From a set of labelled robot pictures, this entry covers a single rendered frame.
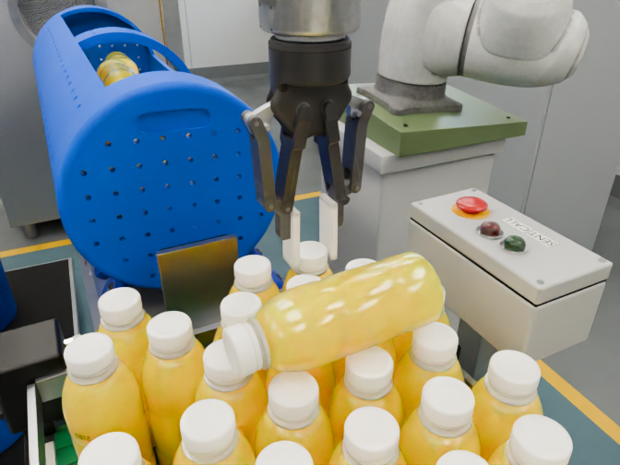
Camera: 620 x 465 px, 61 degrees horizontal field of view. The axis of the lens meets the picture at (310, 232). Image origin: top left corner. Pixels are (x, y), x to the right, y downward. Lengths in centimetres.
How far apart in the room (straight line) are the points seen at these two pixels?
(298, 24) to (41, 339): 42
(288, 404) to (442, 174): 85
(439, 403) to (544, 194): 199
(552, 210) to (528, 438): 207
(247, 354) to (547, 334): 31
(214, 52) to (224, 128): 538
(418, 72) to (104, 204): 72
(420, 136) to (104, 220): 64
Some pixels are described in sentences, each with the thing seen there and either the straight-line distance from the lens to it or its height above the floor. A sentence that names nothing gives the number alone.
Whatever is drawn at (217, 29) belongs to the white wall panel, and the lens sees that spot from 602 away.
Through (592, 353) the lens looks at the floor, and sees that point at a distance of 231.
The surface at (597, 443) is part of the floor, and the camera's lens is 198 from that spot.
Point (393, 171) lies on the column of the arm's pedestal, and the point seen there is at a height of 96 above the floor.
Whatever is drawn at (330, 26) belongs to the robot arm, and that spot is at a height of 132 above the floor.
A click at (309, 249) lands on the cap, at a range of 58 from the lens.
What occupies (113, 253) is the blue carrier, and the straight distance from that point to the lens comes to 70.
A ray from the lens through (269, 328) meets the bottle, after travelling 39.
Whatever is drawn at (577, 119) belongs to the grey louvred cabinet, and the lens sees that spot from 232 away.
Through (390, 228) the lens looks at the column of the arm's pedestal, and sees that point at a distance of 116.
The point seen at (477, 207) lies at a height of 111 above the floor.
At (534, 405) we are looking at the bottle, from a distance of 48.
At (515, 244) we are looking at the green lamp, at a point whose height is 111.
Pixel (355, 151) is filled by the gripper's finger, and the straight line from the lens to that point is 54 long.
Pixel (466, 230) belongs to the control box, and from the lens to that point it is 60.
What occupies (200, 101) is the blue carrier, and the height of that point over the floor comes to 121.
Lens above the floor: 138
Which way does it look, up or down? 29 degrees down
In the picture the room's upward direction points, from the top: straight up
